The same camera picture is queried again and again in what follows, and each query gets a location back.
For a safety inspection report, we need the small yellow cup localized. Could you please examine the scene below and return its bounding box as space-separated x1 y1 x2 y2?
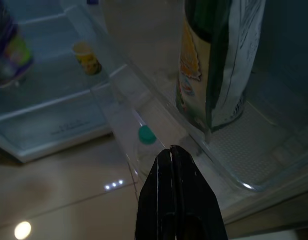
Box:
72 41 103 76

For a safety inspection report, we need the green snack bag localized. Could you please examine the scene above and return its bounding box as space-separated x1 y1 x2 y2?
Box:
175 0 267 142

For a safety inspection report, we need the long clear door bin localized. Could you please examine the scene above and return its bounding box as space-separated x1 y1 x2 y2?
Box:
97 0 308 195

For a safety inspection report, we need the glass fridge shelf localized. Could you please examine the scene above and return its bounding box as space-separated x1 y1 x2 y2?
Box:
0 63 128 123

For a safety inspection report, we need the clear crisper drawer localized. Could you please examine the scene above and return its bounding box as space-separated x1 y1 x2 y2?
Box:
0 99 113 153

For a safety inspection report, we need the purple soda can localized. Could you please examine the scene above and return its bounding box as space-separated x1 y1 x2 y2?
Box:
0 1 34 88

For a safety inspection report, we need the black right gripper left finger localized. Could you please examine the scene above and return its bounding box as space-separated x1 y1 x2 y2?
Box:
134 148 177 240

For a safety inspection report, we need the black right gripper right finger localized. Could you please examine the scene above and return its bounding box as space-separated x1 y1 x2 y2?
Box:
171 144 229 240

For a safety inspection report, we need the green capped water bottle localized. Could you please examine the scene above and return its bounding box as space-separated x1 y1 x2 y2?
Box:
135 124 161 176

